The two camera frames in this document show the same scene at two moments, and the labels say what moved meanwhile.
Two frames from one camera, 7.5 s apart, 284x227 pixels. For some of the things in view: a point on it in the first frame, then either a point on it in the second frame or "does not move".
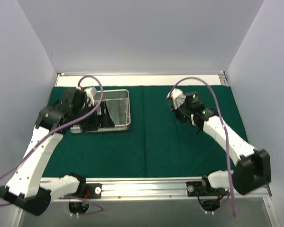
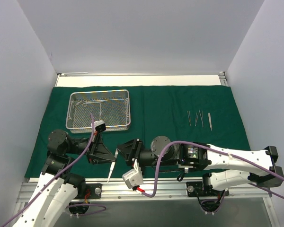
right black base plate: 197,188 does not move
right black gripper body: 180,113 → 137,152
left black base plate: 87,190 does not move
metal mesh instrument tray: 118,104 does not move
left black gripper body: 92,120 → 93,148
